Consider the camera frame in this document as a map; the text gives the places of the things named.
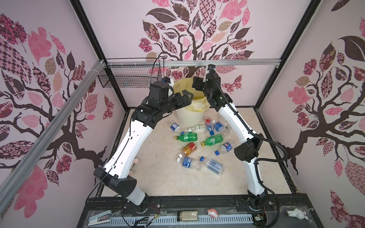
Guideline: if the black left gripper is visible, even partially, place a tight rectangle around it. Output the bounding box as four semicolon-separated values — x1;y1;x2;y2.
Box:
160;89;193;114

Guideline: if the pepsi label small bottle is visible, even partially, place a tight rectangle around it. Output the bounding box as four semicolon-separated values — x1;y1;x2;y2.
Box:
214;141;235;156

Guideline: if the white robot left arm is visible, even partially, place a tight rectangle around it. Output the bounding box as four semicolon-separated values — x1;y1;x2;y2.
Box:
94;81;194;206

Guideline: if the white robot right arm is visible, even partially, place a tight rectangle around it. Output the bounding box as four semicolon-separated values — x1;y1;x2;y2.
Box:
192;64;268;211

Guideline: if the white bin with yellow bag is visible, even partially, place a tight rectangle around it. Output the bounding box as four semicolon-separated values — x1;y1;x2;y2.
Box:
173;78;210;127

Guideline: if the left green soda bottle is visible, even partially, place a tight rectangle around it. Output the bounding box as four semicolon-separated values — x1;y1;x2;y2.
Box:
175;133;198;142

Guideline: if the green soda bottle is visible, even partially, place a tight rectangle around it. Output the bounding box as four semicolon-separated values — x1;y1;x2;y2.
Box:
201;134;223;146
175;133;198;142

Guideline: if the right green soda bottle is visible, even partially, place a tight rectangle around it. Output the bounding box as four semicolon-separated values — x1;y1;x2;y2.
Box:
201;134;223;146

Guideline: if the red yellow label bottle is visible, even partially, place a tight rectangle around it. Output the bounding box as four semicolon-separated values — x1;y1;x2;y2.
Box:
181;142;197;157

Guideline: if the striped plush doll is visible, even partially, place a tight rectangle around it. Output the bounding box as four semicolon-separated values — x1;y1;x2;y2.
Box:
129;158;139;176

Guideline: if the blue label bottle white cap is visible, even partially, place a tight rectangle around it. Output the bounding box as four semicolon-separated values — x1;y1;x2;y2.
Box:
176;154;202;171

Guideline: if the blue label bottle lower right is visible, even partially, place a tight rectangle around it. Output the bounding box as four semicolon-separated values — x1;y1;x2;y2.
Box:
200;156;224;175

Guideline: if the beige rectangular box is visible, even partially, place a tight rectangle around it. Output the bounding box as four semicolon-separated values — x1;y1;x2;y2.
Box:
177;211;198;222

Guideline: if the pink white small toy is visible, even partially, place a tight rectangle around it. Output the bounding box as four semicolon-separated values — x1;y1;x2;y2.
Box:
207;209;219;219

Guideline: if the white plush toy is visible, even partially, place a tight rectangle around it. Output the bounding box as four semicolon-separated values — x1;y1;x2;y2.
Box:
287;209;309;220

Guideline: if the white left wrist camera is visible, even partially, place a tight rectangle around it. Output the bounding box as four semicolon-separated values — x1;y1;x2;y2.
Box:
162;77;175;97

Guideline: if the black wire basket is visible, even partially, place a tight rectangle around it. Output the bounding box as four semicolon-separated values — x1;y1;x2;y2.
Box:
98;58;167;88

